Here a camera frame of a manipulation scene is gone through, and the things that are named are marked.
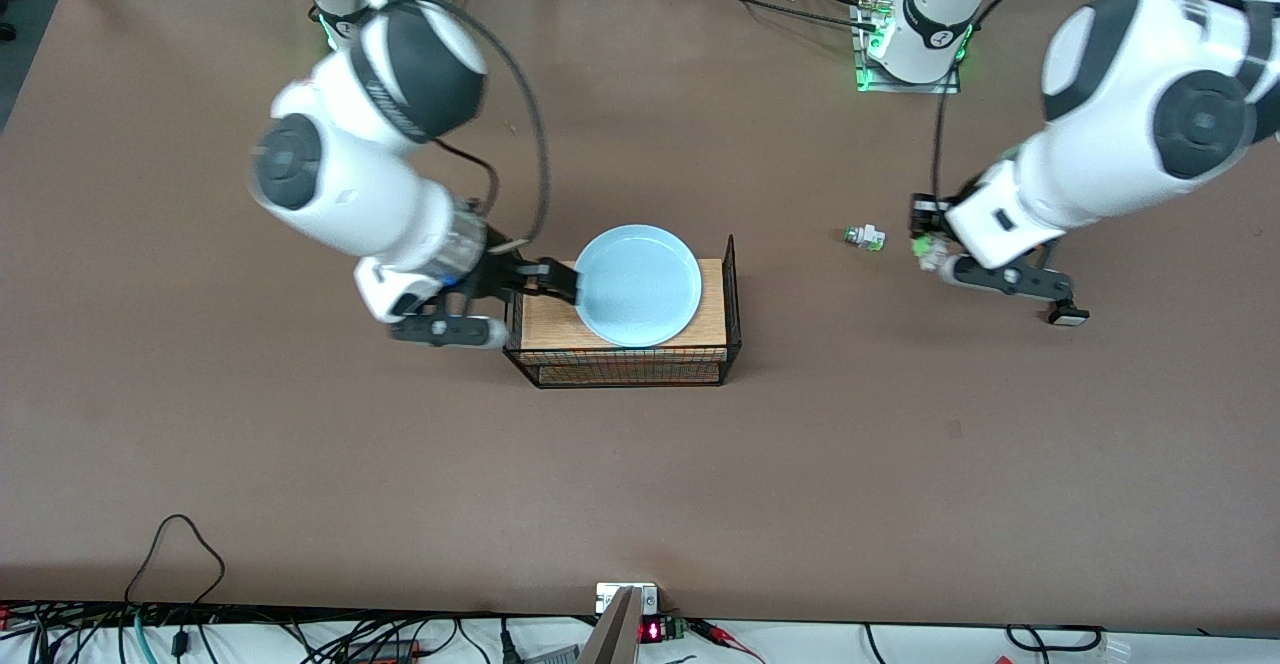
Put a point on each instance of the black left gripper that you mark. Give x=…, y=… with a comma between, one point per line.
x=926, y=216

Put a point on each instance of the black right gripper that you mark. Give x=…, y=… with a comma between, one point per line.
x=497, y=277

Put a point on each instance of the white green red connector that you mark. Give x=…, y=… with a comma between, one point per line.
x=932, y=259

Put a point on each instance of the light blue plate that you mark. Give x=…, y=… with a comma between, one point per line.
x=640, y=289

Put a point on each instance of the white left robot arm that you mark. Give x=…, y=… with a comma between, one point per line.
x=1120, y=114

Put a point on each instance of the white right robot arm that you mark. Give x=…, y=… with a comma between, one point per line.
x=350, y=194

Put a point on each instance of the green push button white body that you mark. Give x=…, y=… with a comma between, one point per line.
x=866, y=237

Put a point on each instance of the black square button white cap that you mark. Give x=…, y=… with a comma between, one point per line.
x=1068, y=317

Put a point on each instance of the grey metal bar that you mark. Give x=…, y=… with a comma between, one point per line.
x=612, y=639

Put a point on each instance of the red LED display module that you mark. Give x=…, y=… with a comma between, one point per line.
x=652, y=631

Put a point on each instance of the red test lead clip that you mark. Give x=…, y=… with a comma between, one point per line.
x=712, y=630

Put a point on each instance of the black power adapter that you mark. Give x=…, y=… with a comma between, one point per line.
x=385, y=652

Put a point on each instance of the small metal bracket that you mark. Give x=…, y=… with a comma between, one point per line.
x=606, y=599

